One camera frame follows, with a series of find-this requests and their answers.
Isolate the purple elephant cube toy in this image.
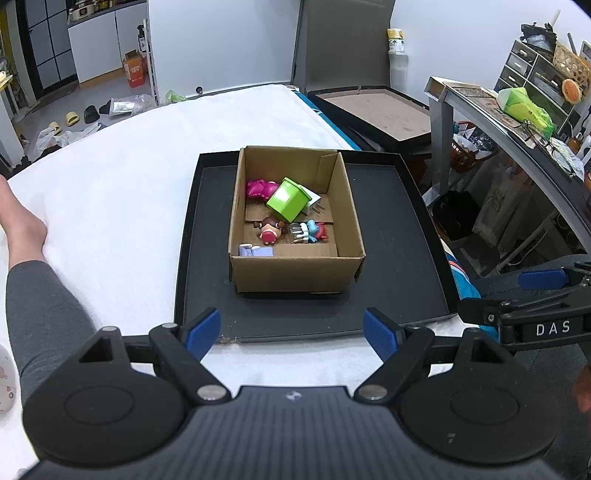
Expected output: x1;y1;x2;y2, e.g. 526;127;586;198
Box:
238;244;273;258

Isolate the red crab jar figurine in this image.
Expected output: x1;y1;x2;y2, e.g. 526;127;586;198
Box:
287;220;329;244

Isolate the brown haired doll figurine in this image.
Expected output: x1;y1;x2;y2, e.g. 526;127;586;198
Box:
253;216;286;246

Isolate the brown cardboard box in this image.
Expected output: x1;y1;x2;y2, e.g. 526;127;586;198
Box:
228;146;366;294

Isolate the white power adapter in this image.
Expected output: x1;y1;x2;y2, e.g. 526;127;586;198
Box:
301;185;322;215

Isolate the pink bear figurine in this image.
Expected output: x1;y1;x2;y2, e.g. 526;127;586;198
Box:
245;179;279;202

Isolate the green hexagonal box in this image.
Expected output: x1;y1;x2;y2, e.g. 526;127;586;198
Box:
266;177;311;222

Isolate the black shallow tray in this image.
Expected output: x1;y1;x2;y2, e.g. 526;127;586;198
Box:
174;147;459;343

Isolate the person left leg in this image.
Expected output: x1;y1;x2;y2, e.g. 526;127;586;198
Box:
1;179;96;402

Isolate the white bed sheet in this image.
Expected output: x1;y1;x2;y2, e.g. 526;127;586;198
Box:
1;85;382;479

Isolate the green tissue pack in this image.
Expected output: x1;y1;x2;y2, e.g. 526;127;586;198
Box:
497;87;554;139

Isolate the grey drawer organizer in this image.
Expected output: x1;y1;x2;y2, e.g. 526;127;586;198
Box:
494;40;582;133

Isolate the black framed brown board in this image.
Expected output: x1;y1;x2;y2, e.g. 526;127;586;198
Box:
308;86;431;154

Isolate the orange cardboard box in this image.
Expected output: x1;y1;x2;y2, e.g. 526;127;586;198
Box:
123;50;145;88

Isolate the white kitchen cabinet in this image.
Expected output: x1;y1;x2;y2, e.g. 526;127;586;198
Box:
68;1;148;86

